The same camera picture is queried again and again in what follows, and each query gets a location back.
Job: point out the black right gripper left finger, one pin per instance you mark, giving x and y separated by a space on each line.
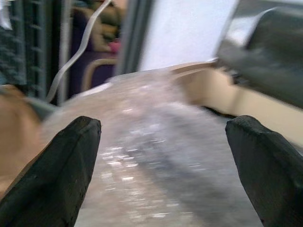
54 175

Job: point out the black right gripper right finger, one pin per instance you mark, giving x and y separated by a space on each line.
270 170

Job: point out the brown cardboard piece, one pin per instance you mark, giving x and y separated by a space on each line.
16 137

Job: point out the beige cardboard box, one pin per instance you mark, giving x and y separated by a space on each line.
236 94

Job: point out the clear bubble wrap sheet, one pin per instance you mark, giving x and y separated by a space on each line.
151 151

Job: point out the dark grey plastic crate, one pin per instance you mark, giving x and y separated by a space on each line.
26 47

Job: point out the purple chair with wooden frame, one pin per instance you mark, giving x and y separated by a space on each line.
94 59

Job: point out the grey door frame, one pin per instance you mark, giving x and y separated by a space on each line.
133 35

